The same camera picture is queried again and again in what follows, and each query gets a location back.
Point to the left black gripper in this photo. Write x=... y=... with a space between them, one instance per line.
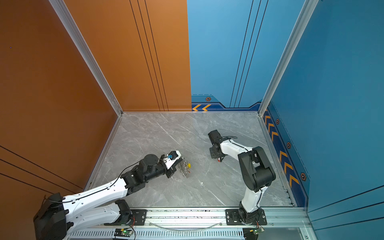
x=172 y=169

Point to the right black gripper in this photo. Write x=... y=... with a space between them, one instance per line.
x=212 y=155

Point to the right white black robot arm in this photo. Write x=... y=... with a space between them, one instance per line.
x=257 y=173

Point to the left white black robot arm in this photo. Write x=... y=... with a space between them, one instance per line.
x=60 y=216

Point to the left green circuit board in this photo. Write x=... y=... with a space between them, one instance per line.
x=123 y=234

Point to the green circuit board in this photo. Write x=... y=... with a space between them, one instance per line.
x=123 y=234
x=252 y=233

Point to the right green circuit board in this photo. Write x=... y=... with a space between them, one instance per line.
x=252 y=233

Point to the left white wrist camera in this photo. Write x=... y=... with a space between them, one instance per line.
x=171 y=159

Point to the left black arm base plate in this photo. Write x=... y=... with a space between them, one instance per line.
x=135 y=218

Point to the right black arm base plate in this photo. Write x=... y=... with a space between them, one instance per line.
x=241 y=217

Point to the white slotted cable duct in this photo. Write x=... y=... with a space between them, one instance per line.
x=160 y=234

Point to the aluminium front rail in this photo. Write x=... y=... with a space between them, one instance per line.
x=216 y=217

